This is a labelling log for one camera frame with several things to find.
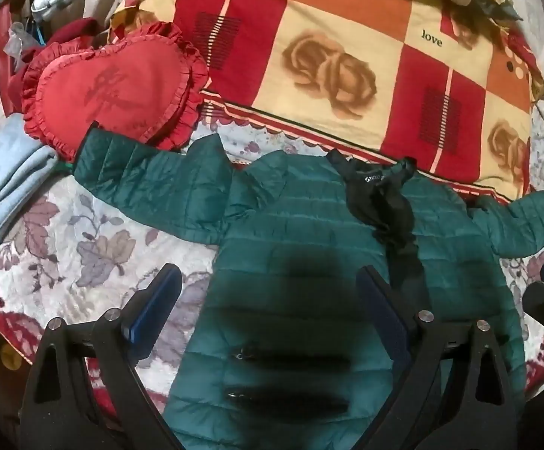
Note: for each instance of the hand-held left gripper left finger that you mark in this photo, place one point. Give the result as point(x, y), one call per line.
point(152, 304)

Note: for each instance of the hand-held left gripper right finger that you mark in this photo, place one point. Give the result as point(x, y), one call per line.
point(384, 311)

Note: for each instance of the green puffer jacket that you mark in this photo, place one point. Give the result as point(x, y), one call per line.
point(300, 225)

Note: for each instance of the floral leaf-print bedsheet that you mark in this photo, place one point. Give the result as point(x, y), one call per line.
point(89, 243)

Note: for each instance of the light blue cloth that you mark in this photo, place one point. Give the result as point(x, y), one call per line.
point(9, 183)

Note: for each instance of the red heart-shaped frilled pillow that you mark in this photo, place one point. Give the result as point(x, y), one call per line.
point(112, 84)

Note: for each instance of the dark green cloth scrap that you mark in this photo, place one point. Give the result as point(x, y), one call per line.
point(497, 7)

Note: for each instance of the dark red cloth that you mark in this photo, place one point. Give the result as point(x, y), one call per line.
point(72, 32)

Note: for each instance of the red cream checkered quilt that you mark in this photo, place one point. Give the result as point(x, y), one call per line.
point(347, 23)

